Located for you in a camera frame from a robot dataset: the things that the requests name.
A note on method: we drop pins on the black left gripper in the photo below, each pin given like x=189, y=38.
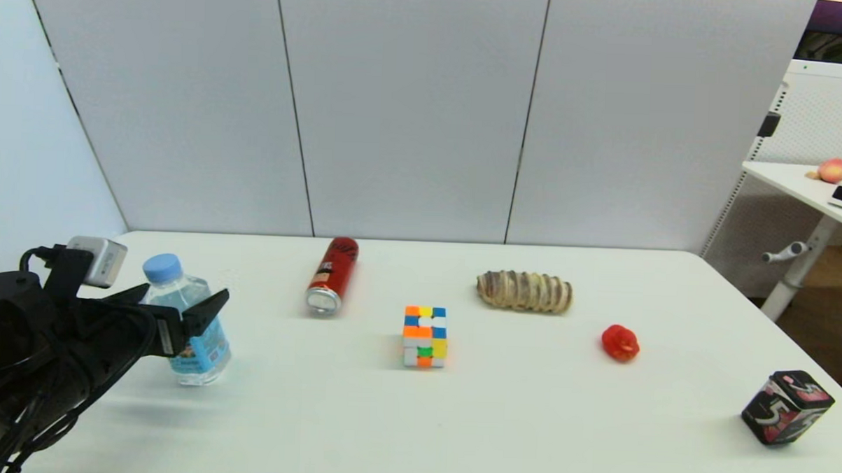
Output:
x=102, y=337

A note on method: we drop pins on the clear water bottle blue cap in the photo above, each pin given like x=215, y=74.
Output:
x=203, y=358

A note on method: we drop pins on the red soda can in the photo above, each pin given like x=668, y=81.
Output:
x=332, y=275

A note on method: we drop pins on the multicoloured puzzle cube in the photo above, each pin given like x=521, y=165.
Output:
x=424, y=337

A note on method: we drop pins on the striped bread loaf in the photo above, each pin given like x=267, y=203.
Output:
x=524, y=291

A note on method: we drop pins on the black pink gum box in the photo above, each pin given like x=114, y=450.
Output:
x=786, y=409

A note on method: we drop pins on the black clip on pegboard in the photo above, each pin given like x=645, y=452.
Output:
x=769, y=125

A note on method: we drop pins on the white side desk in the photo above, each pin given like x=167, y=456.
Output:
x=801, y=190

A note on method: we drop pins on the peach fruit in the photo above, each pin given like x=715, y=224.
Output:
x=834, y=171

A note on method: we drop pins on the white pegboard panel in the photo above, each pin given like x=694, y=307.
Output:
x=831, y=111

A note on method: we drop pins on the dark screen with green leaves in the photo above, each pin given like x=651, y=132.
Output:
x=841, y=48

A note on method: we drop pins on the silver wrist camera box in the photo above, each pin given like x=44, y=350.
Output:
x=101, y=260

